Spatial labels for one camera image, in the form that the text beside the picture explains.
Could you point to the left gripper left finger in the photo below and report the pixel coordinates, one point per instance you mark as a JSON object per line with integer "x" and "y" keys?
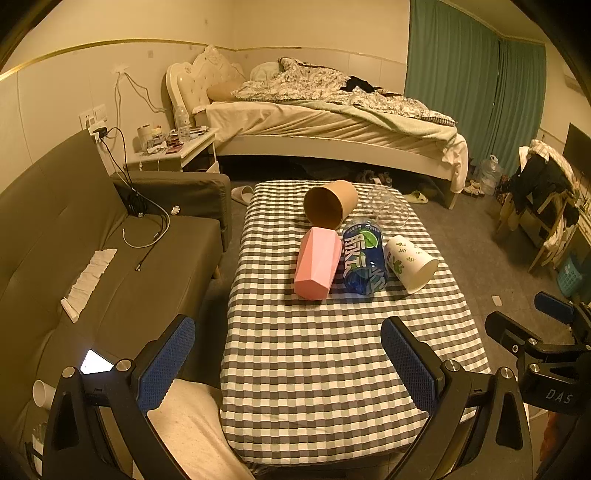
{"x": 98, "y": 422}

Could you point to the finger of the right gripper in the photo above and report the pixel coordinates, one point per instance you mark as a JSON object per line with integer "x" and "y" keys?
{"x": 521, "y": 342}
{"x": 567, "y": 313}

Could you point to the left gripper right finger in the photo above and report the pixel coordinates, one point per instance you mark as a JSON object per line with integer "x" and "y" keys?
{"x": 499, "y": 443}

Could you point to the clear cartoon plastic cup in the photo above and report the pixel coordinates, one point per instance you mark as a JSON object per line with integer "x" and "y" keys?
{"x": 387, "y": 209}

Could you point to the white cup on sofa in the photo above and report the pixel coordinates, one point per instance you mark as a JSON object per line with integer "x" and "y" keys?
{"x": 43, "y": 394}

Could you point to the white leaf-print cup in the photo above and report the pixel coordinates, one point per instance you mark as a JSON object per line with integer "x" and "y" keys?
{"x": 412, "y": 265}

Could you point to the pink faceted cup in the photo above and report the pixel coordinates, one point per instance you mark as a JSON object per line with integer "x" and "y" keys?
{"x": 317, "y": 262}

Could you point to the brown paper cup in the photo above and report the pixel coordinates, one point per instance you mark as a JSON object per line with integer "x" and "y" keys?
{"x": 329, "y": 205}

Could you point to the lit smartphone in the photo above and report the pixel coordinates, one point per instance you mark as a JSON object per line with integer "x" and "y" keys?
{"x": 94, "y": 363}

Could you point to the beige cushion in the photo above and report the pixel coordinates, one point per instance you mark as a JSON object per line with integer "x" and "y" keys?
{"x": 188, "y": 423}

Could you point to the cluttered chair with clothes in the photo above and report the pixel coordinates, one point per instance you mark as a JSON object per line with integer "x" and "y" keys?
{"x": 543, "y": 191}

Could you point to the folded white cloth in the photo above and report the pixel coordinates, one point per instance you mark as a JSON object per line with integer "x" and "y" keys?
{"x": 79, "y": 294}

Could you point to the large water jug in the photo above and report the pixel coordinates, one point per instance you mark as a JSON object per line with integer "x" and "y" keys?
{"x": 490, "y": 174}

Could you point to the grey sofa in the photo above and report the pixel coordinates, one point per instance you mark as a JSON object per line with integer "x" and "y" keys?
{"x": 54, "y": 216}

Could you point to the green slipper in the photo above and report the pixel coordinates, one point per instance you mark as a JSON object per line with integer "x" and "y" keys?
{"x": 416, "y": 197}

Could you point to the green curtain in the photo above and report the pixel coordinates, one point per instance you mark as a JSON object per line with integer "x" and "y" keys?
{"x": 493, "y": 87}

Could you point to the grey slipper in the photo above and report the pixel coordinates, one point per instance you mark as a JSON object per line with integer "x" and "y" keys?
{"x": 242, "y": 194}

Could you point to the white nightstand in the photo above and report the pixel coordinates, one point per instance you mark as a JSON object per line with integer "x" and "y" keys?
{"x": 197, "y": 154}

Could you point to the water bottle on nightstand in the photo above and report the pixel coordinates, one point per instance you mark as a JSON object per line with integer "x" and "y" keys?
{"x": 182, "y": 122}

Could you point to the floral duvet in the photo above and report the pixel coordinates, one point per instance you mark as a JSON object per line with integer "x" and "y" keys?
{"x": 299, "y": 81}

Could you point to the beige pillow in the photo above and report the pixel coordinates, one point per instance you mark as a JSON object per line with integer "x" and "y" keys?
{"x": 222, "y": 92}

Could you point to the bed with white frame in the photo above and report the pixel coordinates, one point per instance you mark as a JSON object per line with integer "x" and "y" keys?
{"x": 316, "y": 129}

